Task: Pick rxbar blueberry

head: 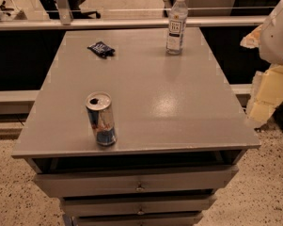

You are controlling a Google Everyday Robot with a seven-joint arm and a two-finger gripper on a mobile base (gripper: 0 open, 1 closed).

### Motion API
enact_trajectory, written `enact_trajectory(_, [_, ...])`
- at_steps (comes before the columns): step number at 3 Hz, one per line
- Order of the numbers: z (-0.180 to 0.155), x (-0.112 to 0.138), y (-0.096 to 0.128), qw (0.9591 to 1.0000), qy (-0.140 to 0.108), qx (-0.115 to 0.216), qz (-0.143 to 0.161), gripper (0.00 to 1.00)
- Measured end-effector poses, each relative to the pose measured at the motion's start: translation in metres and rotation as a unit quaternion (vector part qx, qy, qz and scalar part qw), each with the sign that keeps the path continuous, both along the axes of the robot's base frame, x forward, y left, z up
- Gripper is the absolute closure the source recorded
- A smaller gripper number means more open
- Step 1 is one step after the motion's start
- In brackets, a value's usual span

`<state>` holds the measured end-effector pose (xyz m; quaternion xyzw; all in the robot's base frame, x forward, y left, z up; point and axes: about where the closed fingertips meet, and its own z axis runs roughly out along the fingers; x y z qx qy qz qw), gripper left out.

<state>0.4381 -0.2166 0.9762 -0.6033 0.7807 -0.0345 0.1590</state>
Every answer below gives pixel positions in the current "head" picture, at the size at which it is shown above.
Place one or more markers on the grey drawer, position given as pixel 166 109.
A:
pixel 170 219
pixel 139 205
pixel 134 181

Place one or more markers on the clear water bottle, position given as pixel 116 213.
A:
pixel 177 23

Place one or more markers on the bottom grey drawer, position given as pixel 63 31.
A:
pixel 170 219

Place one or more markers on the top grey drawer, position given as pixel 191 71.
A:
pixel 134 181

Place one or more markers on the red bull can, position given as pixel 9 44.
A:
pixel 100 114

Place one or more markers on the dark blue rxbar wrapper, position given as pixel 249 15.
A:
pixel 101 49

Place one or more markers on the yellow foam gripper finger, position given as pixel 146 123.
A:
pixel 252 40
pixel 265 97

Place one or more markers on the middle grey drawer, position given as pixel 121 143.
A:
pixel 139 205

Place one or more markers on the grey metal railing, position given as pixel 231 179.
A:
pixel 92 24

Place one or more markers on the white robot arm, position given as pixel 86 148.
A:
pixel 271 37

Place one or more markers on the grey drawer cabinet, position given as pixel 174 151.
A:
pixel 169 111

